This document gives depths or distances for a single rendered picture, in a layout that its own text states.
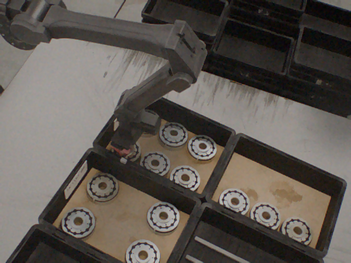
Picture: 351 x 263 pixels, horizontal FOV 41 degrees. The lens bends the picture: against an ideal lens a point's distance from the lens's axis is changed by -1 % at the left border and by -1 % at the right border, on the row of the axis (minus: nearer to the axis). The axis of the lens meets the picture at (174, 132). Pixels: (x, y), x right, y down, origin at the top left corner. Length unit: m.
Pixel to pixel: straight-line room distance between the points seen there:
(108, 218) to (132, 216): 0.08
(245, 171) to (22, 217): 0.78
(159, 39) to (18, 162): 0.95
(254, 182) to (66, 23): 0.88
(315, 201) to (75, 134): 0.91
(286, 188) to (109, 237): 0.62
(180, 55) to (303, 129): 1.11
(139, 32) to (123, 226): 0.70
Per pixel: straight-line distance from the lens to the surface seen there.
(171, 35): 1.00
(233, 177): 1.64
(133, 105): 1.30
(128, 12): 3.38
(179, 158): 1.64
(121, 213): 1.53
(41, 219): 1.42
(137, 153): 1.61
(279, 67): 2.68
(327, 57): 2.69
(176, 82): 1.05
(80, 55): 2.11
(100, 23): 1.07
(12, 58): 3.10
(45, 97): 1.96
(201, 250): 1.51
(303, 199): 1.68
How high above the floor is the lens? 2.21
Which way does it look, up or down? 54 degrees down
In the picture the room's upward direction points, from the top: 12 degrees clockwise
